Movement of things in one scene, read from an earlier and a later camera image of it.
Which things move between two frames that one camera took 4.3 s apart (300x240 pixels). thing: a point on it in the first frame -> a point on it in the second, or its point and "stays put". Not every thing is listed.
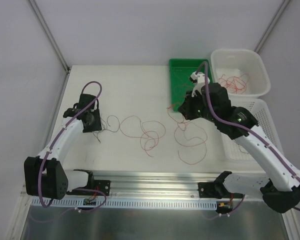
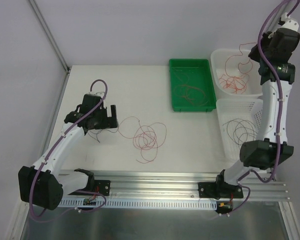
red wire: x=175 y=105 -> x=193 y=93
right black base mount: x=217 y=189 stays put
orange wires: x=234 y=84 stays put
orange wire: x=189 y=134 -> x=240 y=62
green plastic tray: x=180 y=71 stays put
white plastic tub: x=242 y=72 stays put
